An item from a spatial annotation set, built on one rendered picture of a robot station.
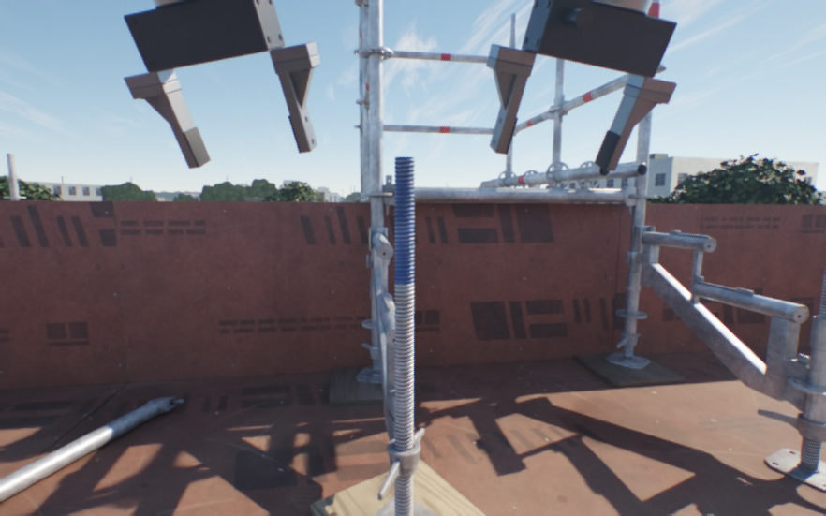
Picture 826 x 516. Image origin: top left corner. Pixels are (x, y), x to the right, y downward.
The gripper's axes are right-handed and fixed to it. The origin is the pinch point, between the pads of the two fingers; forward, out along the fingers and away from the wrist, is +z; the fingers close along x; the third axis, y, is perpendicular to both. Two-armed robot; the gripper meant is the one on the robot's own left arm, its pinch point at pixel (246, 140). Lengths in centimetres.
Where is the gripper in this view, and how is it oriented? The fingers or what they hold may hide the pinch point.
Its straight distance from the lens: 51.5
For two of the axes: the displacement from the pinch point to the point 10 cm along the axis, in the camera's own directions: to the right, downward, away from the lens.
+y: 0.9, -5.1, 8.5
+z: 1.6, 8.5, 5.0
